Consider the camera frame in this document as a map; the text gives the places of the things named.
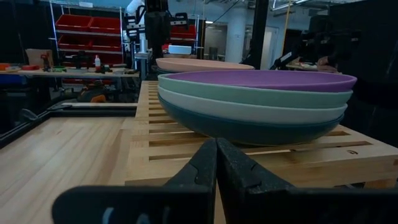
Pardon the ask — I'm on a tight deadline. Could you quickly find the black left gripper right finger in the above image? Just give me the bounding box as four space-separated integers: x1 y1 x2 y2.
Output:
217 138 398 224

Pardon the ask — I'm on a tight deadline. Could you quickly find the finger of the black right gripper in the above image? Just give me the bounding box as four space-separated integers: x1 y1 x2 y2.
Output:
124 14 146 43
170 12 190 32

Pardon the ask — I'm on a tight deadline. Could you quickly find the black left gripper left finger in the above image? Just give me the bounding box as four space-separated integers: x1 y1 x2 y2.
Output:
52 138 218 224

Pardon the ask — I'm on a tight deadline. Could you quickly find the pink plate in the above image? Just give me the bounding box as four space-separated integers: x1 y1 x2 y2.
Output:
155 57 255 74

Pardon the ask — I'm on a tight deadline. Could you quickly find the teal plate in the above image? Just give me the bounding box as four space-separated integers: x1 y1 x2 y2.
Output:
157 95 345 146

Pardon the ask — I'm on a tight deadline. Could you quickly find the mint green plate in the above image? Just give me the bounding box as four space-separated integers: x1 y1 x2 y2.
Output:
157 74 354 110

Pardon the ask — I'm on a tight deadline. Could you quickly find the purple plate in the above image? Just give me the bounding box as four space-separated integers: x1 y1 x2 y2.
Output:
164 69 358 93

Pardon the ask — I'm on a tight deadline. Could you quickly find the white plate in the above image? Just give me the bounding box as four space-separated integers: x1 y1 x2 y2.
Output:
157 85 348 125

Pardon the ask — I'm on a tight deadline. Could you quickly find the wooden slatted shelf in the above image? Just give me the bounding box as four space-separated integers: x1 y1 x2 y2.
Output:
124 80 398 189

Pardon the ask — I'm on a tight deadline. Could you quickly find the metal rack with red bins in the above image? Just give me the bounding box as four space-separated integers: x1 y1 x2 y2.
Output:
169 12 200 60
49 1 124 68

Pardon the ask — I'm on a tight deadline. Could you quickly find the white box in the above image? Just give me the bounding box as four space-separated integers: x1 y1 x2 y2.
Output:
167 44 193 55

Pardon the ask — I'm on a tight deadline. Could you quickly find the white round column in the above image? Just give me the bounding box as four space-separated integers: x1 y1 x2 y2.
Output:
224 6 247 64

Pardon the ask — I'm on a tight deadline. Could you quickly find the wooden work table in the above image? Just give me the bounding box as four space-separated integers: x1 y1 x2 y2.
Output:
0 67 140 79

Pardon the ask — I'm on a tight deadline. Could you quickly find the orange and black vacuum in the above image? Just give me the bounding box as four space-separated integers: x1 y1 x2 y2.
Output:
76 81 109 103

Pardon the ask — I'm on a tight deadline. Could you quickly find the brown cardboard box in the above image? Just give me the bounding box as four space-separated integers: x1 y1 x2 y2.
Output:
25 48 54 68

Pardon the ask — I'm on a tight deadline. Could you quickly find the yellow pole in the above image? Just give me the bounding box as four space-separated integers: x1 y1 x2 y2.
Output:
280 0 292 57

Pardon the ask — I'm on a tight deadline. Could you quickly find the person's hand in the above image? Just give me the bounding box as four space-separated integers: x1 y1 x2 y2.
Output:
317 55 340 74

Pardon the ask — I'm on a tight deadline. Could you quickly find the black vertical post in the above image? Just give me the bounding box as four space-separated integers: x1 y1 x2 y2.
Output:
248 0 271 71

